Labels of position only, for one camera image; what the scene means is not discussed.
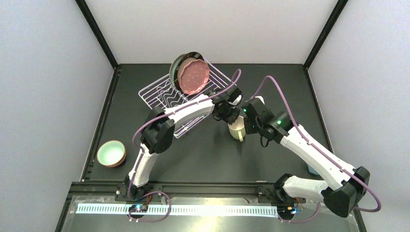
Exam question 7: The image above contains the green ceramic mug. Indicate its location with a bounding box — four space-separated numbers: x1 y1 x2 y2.
228 116 246 142

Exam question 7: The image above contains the pink polka dot plate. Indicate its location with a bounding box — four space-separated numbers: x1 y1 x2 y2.
177 58 210 95

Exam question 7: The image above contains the white wire dish rack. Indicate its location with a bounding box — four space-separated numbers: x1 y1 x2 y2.
138 60 240 138

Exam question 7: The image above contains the mint green flower plate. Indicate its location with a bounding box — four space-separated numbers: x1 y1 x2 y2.
169 54 185 89

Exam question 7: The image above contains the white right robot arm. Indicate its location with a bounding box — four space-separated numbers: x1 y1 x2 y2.
242 96 370 218

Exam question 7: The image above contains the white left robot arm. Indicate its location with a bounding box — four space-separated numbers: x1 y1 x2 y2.
125 86 243 200

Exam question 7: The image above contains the blue ceramic mug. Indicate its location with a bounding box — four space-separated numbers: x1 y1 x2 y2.
307 165 319 175

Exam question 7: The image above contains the mint green brown bowl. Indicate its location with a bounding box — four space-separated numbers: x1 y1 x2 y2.
97 140 126 167

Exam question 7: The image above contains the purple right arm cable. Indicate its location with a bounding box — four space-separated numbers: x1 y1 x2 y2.
249 75 382 224

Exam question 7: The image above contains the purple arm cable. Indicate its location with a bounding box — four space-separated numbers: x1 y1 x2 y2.
249 75 382 224
126 69 242 223

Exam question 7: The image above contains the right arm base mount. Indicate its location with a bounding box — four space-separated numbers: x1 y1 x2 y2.
256 181 307 220

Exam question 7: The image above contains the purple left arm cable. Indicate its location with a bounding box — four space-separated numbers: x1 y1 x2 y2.
126 69 242 223

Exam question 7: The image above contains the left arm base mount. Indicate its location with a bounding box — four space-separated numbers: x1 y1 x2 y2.
114 180 170 222

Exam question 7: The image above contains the black right frame post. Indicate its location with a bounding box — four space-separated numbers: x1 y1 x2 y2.
303 0 348 70

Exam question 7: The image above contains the black frame post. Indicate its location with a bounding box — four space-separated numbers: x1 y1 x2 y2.
75 0 118 70
303 0 348 70

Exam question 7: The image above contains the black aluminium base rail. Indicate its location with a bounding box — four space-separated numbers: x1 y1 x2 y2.
56 182 367 232

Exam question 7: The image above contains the white slotted cable duct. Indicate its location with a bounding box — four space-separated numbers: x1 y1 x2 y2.
74 203 278 218

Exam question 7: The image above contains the black left frame post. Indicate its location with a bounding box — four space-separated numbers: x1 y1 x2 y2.
75 0 118 70

